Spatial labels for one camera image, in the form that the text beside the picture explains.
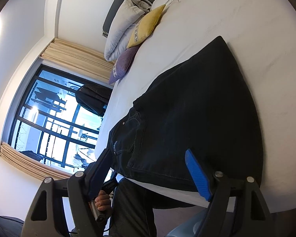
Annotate black denim pants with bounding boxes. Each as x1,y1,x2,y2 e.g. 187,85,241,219
107,36,263,192

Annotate person left hand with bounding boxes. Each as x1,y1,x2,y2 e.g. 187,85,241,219
95,190,112,217

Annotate blue plastic basket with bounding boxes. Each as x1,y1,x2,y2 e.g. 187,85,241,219
166,209,207,237

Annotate black framed window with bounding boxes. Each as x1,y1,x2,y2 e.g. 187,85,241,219
4,64,112,173

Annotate purple cushion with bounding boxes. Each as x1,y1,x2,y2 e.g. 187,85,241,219
108,44,141,84

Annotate beige curtain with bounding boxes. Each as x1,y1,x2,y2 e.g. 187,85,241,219
40,39,113,84

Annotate yellow cushion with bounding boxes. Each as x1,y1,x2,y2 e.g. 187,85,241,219
127,4,166,49

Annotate folded grey white duvet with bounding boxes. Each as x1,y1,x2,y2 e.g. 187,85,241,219
104,5,152,62

